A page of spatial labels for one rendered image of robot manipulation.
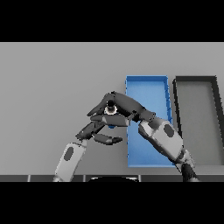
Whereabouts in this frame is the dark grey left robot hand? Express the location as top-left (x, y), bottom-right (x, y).
top-left (74, 118), bottom-right (123, 146)

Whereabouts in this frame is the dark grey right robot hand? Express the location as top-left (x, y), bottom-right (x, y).
top-left (86, 91), bottom-right (157, 128)

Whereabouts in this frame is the blue pipe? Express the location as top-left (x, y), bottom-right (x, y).
top-left (103, 100), bottom-right (118, 130)

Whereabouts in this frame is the blue bin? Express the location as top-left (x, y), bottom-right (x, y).
top-left (124, 75), bottom-right (177, 169)

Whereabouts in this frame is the dark grey bin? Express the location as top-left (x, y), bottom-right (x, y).
top-left (172, 75), bottom-right (224, 166)

